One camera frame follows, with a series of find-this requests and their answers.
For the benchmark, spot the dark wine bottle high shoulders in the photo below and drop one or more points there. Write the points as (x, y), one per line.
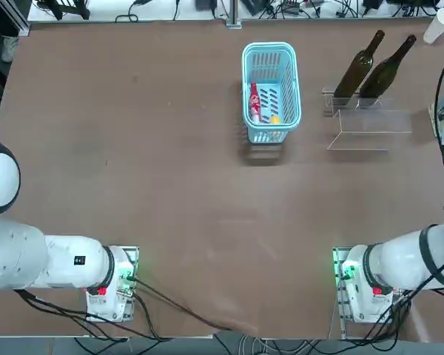
(351, 74)

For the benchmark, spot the dark wine bottle sloped shoulders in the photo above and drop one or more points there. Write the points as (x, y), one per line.
(379, 75)

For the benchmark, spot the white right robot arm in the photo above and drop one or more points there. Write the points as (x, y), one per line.
(403, 259)

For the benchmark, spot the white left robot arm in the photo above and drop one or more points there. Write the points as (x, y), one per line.
(59, 262)

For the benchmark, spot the clear acrylic stepped shelf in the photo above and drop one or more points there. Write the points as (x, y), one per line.
(373, 124)

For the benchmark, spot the light blue plastic basket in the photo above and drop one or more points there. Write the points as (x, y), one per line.
(266, 128)

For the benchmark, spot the small yellow object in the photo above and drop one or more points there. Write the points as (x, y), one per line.
(274, 119)

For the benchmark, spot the orange black plug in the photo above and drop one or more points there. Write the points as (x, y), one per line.
(296, 4)

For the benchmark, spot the large black power adapter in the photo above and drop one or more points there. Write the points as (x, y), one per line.
(372, 3)

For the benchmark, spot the black stand legs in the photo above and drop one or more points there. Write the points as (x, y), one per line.
(55, 9)

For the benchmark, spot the person's foot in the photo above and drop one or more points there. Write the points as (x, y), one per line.
(9, 49)

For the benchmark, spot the white paper cup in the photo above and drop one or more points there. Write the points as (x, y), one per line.
(436, 26)

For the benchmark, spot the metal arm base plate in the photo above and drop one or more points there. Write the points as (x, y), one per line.
(132, 255)
(336, 259)

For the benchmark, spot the aluminium frame profile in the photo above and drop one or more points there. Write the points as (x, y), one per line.
(234, 15)

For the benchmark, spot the aluminium frame rail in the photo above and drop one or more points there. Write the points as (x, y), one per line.
(16, 18)

